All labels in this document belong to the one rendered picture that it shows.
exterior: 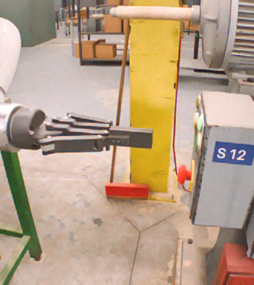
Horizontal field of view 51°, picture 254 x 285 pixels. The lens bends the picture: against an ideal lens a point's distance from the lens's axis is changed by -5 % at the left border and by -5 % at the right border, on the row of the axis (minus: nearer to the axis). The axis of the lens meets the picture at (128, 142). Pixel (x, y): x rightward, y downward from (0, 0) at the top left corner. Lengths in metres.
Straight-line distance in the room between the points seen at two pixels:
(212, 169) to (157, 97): 1.28
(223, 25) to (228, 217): 0.37
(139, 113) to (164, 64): 0.34
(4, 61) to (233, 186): 0.49
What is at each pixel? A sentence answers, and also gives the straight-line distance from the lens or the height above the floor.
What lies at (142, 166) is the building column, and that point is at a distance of 1.92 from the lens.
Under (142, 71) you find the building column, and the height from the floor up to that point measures 0.88.
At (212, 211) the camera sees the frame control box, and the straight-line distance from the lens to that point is 0.50.
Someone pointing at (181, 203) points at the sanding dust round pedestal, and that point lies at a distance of 1.99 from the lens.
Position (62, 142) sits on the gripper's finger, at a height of 1.08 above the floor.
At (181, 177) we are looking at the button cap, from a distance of 0.53.
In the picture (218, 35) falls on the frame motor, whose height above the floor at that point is 1.22.
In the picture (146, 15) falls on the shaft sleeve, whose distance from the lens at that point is 0.71.
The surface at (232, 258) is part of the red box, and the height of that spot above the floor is 0.62.
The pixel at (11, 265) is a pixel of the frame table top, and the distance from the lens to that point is 1.43.
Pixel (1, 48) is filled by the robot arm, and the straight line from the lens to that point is 0.60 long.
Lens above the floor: 1.28
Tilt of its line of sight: 28 degrees down
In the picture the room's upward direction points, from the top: straight up
